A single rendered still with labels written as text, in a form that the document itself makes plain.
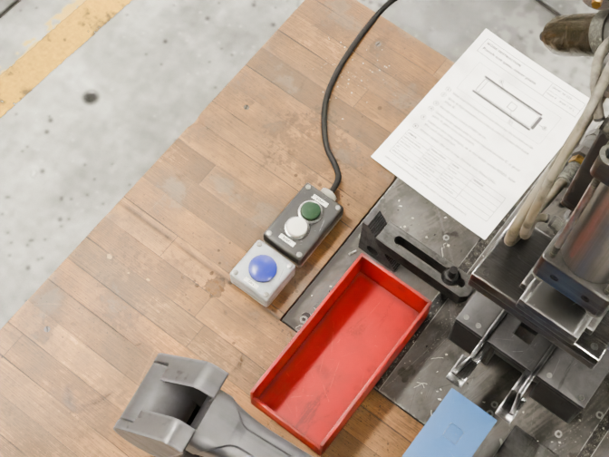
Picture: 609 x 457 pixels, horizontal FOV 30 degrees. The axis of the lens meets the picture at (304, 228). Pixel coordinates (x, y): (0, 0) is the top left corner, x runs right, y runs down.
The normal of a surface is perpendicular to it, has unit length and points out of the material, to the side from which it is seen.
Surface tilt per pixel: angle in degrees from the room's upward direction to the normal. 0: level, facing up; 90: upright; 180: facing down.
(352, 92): 0
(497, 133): 0
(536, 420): 0
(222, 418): 18
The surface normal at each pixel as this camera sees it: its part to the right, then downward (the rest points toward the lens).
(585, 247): -0.80, 0.54
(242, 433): 0.30, -0.25
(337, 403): 0.03, -0.40
